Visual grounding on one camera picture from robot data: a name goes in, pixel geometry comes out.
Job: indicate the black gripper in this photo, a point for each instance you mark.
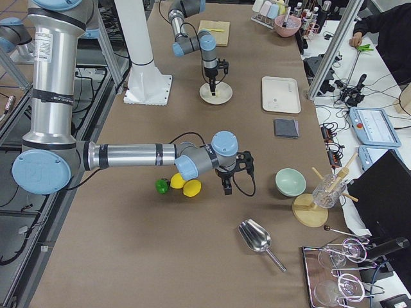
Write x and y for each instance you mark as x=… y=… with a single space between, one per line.
x=210 y=74
x=223 y=175

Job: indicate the round white plate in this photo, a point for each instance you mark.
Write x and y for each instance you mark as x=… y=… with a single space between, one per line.
x=224 y=88

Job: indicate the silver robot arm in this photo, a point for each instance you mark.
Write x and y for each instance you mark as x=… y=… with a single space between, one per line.
x=51 y=156
x=192 y=35

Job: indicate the white rectangular tray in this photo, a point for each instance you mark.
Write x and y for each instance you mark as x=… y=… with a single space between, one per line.
x=280 y=95

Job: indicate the metal glass holder tray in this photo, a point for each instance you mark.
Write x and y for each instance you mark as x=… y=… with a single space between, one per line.
x=332 y=274

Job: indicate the wooden cutting board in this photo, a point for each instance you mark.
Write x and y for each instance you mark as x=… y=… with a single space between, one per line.
x=222 y=39

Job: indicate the yellow plastic knife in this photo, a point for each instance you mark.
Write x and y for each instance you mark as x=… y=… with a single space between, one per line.
x=215 y=30

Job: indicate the mint green bowl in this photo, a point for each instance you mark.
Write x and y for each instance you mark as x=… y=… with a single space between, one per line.
x=290 y=182

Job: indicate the grey folded cloth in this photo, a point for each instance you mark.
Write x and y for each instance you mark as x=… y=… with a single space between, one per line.
x=287 y=128

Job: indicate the yellow lemon lower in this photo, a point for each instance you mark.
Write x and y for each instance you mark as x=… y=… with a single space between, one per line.
x=192 y=188

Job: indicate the yellow lemon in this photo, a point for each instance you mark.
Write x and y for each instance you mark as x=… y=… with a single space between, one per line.
x=177 y=181
x=192 y=188

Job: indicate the yellow lemon upper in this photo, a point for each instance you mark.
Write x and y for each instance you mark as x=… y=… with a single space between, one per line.
x=177 y=181

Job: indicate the metal scoop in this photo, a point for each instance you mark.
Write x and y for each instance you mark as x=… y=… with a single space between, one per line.
x=258 y=239

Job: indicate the wooden cup rack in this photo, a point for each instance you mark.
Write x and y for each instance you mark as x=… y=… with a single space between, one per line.
x=312 y=215

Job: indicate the pastel cups rack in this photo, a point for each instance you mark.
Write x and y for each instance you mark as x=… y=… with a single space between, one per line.
x=265 y=12

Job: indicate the green lime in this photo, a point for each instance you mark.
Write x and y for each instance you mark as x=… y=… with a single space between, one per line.
x=162 y=186

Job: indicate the clear glass cup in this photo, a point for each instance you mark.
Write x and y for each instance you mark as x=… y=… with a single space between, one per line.
x=326 y=194

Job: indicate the pink bowl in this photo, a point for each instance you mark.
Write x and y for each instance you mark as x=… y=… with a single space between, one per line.
x=293 y=24

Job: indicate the blue teach pendant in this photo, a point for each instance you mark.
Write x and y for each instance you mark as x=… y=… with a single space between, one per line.
x=373 y=127
x=368 y=155

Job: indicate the black monitor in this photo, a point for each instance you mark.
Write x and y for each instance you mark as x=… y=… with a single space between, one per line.
x=383 y=193

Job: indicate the person in black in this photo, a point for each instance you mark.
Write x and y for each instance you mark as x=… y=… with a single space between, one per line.
x=393 y=29

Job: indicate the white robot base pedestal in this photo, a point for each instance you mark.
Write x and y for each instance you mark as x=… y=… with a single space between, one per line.
x=146 y=84

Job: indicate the aluminium frame post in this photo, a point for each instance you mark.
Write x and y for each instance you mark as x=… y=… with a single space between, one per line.
x=352 y=9

